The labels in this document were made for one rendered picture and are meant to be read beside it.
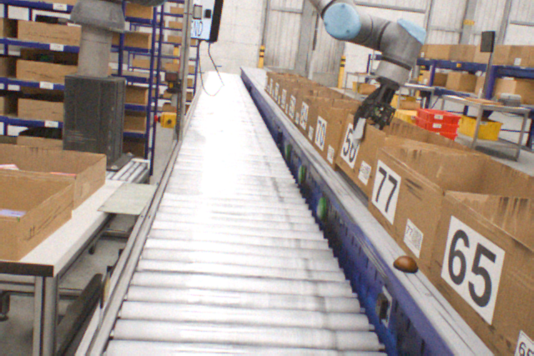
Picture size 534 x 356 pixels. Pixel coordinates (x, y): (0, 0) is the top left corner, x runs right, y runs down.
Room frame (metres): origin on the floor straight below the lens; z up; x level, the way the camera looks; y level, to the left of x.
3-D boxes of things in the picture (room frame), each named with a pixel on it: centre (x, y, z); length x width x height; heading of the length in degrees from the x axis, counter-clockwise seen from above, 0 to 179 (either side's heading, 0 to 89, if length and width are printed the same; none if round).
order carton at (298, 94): (2.64, -0.24, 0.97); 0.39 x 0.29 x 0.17; 7
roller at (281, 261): (1.18, 0.04, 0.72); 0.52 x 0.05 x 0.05; 97
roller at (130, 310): (0.92, 0.01, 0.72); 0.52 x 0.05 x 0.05; 97
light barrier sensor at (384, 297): (0.89, -0.24, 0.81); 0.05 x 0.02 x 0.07; 7
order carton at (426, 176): (1.08, -0.43, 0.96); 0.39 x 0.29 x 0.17; 7
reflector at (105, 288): (0.83, 0.26, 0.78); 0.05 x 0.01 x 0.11; 7
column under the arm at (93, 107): (1.91, 0.68, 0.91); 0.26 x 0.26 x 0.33; 3
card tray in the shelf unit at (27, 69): (2.81, 1.17, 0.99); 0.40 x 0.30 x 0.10; 94
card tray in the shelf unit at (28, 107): (2.81, 1.16, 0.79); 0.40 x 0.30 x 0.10; 98
